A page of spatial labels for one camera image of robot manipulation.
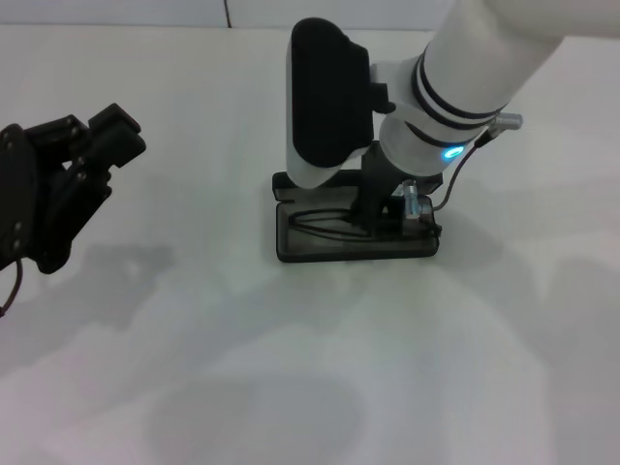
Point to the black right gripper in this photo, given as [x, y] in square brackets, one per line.
[373, 179]

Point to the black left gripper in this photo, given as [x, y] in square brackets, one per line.
[14, 194]

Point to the black glasses case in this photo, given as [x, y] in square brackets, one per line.
[339, 252]

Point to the black glasses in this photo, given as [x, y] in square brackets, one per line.
[293, 220]

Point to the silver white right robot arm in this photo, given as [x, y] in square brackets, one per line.
[465, 63]

